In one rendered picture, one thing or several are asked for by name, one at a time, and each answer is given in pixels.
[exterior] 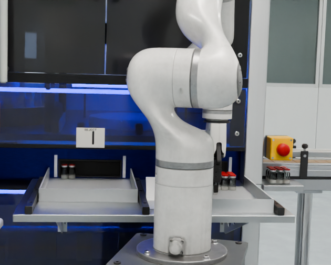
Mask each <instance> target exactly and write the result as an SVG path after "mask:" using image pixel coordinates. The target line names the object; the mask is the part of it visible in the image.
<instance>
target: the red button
mask: <svg viewBox="0 0 331 265"><path fill-rule="evenodd" d="M276 151H277V153H278V154H279V155H280V156H282V157H285V156H287V155H288V154H289V153H290V147H289V145H287V144H285V143H281V144H279V145H278V146H277V149H276Z"/></svg>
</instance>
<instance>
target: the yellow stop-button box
mask: <svg viewBox="0 0 331 265"><path fill-rule="evenodd" d="M281 143H285V144H287V145H289V147H290V153H289V154H288V155H287V156H285V157H282V156H280V155H279V154H278V153H277V151H276V149H277V146H278V145H279V144H281ZM292 156H293V138H292V137H289V136H287V135H266V136H265V155H264V157H266V158H268V159H269V160H292Z"/></svg>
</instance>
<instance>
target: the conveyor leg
mask: <svg viewBox="0 0 331 265"><path fill-rule="evenodd" d="M295 192H296V193H298V195H297V215H296V236H295V256H294V265H309V248H310V238H311V218H312V200H313V193H323V191H319V190H304V191H295Z"/></svg>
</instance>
